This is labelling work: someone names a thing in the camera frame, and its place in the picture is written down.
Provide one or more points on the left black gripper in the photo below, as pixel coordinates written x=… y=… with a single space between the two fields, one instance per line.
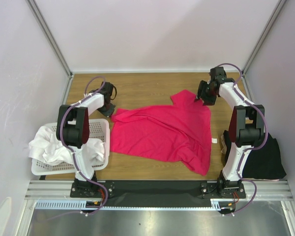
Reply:
x=109 y=112

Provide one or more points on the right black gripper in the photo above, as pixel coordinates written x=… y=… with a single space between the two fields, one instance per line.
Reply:
x=207 y=97

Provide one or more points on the pink t shirt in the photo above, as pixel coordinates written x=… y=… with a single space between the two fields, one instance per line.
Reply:
x=179 y=132

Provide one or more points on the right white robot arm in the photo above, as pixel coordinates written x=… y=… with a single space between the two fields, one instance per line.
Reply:
x=247 y=128

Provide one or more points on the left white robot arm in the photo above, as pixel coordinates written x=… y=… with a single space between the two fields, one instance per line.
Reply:
x=73 y=131

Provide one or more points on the white laundry basket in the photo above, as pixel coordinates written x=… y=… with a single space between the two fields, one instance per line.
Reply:
x=98 y=128

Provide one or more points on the white crumpled t shirt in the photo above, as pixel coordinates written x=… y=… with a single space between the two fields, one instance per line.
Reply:
x=46 y=148

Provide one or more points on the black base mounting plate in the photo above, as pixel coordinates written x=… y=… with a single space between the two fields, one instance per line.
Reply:
x=167 y=193

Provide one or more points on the black folded t shirt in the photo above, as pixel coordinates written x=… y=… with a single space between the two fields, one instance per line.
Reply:
x=264 y=163

